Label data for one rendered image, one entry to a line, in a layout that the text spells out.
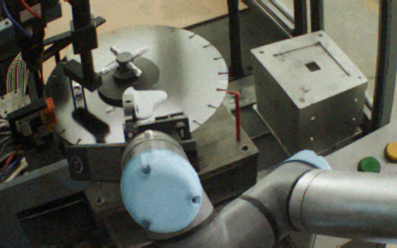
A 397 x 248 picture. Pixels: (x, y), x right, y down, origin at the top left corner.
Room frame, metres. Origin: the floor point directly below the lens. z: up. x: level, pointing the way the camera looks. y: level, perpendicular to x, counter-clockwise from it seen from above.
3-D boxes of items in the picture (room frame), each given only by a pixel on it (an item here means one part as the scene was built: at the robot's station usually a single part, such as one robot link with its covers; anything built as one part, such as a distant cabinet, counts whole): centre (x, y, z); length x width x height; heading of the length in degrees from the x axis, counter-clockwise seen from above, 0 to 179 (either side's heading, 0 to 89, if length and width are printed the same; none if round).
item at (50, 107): (0.81, 0.29, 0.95); 0.10 x 0.03 x 0.07; 112
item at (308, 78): (0.96, -0.22, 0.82); 0.18 x 0.18 x 0.15; 22
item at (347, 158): (0.70, -0.28, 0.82); 0.28 x 0.11 x 0.15; 112
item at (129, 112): (0.65, 0.08, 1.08); 0.09 x 0.02 x 0.05; 7
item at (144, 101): (0.70, 0.07, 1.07); 0.09 x 0.06 x 0.03; 7
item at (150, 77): (0.89, 0.11, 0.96); 0.11 x 0.11 x 0.03
